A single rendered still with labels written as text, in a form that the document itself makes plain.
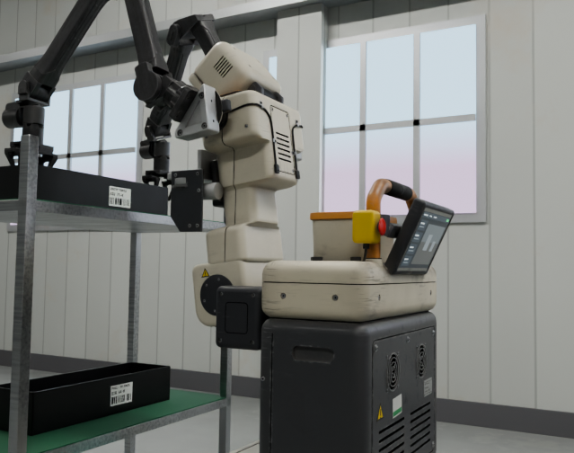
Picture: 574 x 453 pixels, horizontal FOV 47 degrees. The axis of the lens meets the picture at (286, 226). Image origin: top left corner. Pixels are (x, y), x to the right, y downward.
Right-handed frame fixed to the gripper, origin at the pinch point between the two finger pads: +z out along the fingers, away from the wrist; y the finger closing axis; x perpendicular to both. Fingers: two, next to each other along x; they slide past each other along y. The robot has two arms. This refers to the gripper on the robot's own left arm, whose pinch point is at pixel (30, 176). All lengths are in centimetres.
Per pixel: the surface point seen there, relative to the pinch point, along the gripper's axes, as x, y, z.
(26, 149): 23.4, 21.3, -2.7
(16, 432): 25, 21, 63
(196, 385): -105, -228, 100
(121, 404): 11, -29, 66
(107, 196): 8.1, -21.9, 3.2
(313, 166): -21, -218, -37
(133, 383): 11, -34, 60
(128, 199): 8.0, -31.5, 3.3
